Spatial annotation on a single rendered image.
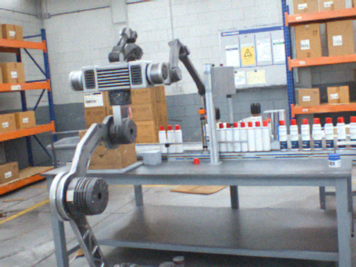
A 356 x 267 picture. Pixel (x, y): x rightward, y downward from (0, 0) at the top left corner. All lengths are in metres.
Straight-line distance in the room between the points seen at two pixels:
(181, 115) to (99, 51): 2.02
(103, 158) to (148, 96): 3.43
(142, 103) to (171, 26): 1.94
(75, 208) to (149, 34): 6.03
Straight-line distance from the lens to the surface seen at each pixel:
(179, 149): 3.07
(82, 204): 2.04
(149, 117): 6.27
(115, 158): 2.87
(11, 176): 6.81
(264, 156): 2.85
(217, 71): 2.77
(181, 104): 7.61
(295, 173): 2.42
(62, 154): 5.16
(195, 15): 7.58
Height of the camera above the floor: 1.37
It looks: 5 degrees down
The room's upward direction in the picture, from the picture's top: 5 degrees counter-clockwise
